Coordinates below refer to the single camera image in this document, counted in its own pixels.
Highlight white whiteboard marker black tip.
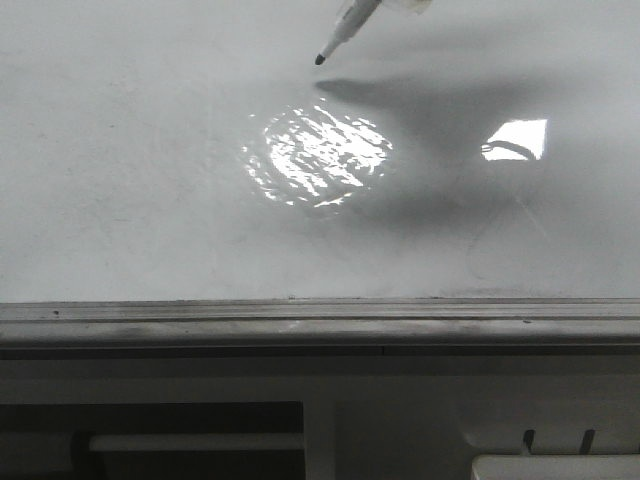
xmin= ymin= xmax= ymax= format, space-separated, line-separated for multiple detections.
xmin=314 ymin=0 xmax=381 ymax=66

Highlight red magnet taped to marker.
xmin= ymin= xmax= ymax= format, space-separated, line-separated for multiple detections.
xmin=386 ymin=0 xmax=432 ymax=14

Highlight white whiteboard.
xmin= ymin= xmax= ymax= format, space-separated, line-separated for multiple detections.
xmin=1 ymin=1 xmax=639 ymax=302

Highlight grey aluminium whiteboard tray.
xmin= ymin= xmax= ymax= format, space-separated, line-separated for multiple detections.
xmin=1 ymin=298 xmax=639 ymax=358

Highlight white box lower right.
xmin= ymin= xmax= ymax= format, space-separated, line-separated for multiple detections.
xmin=470 ymin=454 xmax=639 ymax=480

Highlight black hook left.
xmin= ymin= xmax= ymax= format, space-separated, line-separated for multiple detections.
xmin=521 ymin=429 xmax=536 ymax=455

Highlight black hook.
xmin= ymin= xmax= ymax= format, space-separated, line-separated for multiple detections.
xmin=521 ymin=429 xmax=536 ymax=455
xmin=579 ymin=429 xmax=596 ymax=456

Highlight black hook right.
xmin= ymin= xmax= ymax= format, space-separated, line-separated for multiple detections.
xmin=579 ymin=429 xmax=596 ymax=456

